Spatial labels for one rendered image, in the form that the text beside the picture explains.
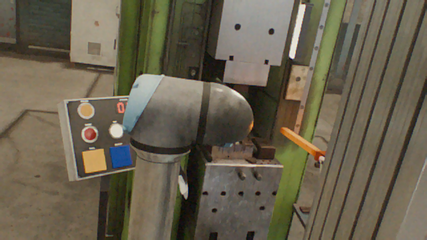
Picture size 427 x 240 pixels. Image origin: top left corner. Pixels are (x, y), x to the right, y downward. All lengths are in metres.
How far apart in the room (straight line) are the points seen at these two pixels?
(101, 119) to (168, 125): 0.76
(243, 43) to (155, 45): 0.38
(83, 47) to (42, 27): 1.06
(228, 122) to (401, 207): 0.40
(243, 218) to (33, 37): 6.56
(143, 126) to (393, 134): 0.43
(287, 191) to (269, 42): 0.89
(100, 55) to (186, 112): 6.37
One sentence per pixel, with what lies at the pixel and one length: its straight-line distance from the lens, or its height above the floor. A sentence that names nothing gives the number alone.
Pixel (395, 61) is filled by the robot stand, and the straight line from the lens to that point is 0.38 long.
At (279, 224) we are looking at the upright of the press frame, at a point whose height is 0.44.
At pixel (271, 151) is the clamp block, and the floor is 0.96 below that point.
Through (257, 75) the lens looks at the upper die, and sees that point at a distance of 1.62.
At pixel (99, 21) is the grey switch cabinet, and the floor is 0.86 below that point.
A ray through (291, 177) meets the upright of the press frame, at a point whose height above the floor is 0.74.
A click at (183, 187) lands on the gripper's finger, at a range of 1.28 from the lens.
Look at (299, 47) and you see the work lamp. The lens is 1.79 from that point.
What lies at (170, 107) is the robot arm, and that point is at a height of 1.42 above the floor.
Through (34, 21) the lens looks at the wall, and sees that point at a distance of 7.82.
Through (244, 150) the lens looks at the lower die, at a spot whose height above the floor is 0.96.
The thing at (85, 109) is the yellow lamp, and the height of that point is 1.17.
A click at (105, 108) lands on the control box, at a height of 1.17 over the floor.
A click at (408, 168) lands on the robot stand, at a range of 0.32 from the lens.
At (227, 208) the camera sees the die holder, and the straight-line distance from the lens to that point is 1.78.
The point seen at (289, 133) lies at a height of 1.12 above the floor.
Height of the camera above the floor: 1.62
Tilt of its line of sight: 19 degrees down
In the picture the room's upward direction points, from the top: 9 degrees clockwise
